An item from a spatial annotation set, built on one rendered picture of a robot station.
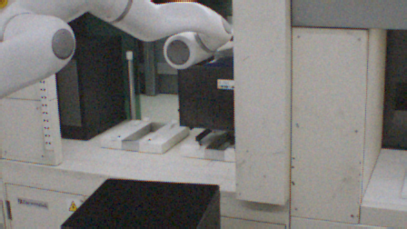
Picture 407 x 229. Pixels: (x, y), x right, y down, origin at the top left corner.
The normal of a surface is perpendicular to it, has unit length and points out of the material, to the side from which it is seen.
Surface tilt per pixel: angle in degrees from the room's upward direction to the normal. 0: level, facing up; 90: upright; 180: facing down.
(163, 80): 90
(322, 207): 90
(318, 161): 90
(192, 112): 90
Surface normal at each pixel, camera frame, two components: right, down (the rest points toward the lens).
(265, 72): -0.37, 0.26
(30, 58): 0.17, 0.50
